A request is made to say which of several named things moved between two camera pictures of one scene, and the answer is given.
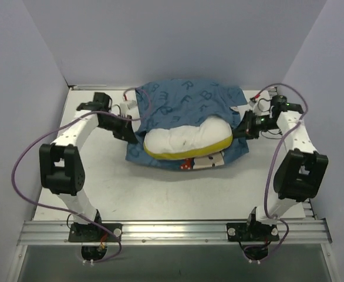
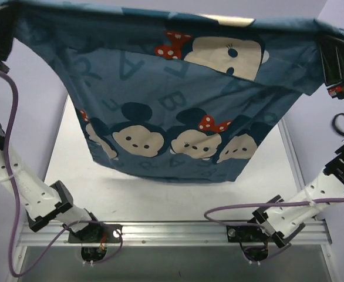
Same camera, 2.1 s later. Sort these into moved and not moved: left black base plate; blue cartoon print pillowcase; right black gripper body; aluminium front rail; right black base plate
Moved: right black gripper body; blue cartoon print pillowcase
Not moved: aluminium front rail; left black base plate; right black base plate
